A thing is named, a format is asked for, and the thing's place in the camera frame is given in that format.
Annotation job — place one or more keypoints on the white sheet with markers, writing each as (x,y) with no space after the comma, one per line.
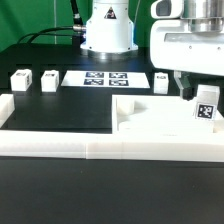
(105,79)

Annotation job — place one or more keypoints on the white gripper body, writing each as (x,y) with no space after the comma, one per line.
(174,47)

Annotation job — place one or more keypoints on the white U-shaped obstacle fence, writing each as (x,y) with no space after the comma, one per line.
(146,146)

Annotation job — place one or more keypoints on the white square table top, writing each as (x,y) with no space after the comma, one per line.
(162,115)

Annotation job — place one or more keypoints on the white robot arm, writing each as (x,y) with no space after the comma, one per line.
(110,32)

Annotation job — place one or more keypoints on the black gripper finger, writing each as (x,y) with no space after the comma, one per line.
(183,82)

